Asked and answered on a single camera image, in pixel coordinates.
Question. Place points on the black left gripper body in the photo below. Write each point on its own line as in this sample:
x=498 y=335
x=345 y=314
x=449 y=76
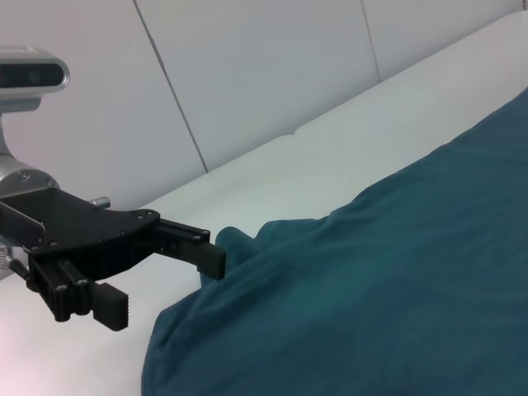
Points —
x=82 y=235

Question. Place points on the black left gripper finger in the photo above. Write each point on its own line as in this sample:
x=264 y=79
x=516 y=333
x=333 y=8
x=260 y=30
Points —
x=109 y=305
x=202 y=253

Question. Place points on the teal blue t-shirt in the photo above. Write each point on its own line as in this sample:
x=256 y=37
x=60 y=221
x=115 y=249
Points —
x=363 y=280

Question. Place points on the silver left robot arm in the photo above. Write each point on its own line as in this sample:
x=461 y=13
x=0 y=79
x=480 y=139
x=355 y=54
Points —
x=24 y=177

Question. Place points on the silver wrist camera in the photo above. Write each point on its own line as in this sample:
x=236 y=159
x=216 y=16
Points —
x=29 y=74

